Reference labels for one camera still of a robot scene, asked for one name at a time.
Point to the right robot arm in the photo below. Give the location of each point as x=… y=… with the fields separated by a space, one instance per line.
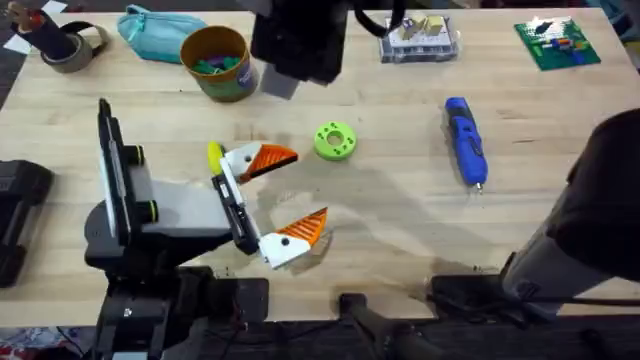
x=595 y=215

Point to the green disc with holes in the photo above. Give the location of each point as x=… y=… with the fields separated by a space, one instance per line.
x=345 y=145

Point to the black upright wrist plate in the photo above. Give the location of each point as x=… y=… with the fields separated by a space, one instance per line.
x=114 y=165

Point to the green board with blocks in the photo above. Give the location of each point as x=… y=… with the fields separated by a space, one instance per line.
x=557 y=47

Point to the grey tape roll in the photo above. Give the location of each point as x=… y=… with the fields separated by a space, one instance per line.
x=67 y=62

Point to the brown tub with toys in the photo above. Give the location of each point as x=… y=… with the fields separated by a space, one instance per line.
x=225 y=82

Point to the blue electric screwdriver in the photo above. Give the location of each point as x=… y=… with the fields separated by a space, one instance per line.
x=466 y=145

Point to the yellow toy vegetable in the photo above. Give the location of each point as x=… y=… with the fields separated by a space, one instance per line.
x=215 y=157

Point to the black case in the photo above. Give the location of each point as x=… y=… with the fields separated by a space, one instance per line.
x=20 y=215

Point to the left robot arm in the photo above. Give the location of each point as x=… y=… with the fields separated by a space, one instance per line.
x=150 y=305

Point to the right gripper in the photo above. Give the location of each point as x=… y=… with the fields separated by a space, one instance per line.
x=300 y=35

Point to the white paper sheet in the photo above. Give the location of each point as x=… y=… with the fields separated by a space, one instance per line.
x=17 y=45

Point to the teal zip pouch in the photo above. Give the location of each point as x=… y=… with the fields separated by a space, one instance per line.
x=160 y=35

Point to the black rail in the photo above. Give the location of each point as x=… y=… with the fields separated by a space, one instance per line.
x=385 y=327

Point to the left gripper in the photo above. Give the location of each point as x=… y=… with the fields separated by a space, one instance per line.
x=190 y=210

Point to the clear box with blocks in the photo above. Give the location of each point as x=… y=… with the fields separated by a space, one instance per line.
x=420 y=47

